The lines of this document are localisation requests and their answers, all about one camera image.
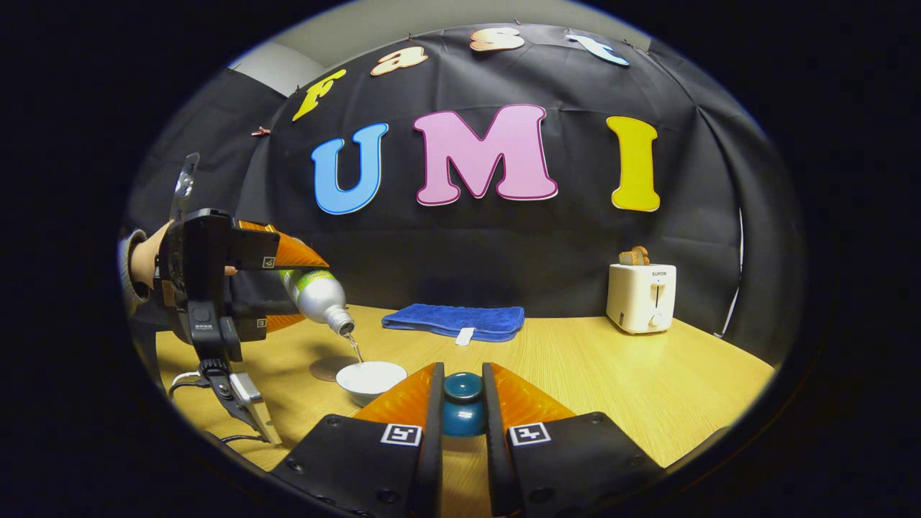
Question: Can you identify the blue folded towel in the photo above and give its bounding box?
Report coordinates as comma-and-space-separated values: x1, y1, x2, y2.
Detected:
381, 303, 526, 346

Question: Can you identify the round brown coaster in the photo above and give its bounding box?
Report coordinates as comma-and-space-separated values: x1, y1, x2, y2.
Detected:
309, 355, 360, 383

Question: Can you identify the white toaster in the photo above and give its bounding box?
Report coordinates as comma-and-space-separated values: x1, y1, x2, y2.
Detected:
606, 263, 677, 335

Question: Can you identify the silver green water bottle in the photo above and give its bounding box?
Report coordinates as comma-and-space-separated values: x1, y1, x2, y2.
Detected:
279, 268, 356, 337

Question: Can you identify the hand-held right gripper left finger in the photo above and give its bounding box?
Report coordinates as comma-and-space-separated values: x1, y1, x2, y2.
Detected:
270, 362, 447, 518

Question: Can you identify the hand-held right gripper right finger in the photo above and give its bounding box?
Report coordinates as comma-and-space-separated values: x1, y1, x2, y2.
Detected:
481, 362, 666, 517

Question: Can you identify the black backdrop cloth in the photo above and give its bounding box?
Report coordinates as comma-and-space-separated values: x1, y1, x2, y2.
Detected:
122, 23, 799, 364

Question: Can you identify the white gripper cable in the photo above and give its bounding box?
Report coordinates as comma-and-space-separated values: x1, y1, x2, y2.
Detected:
169, 371, 217, 398

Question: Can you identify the white teacup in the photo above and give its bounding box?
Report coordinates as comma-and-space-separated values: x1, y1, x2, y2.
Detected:
336, 360, 409, 407

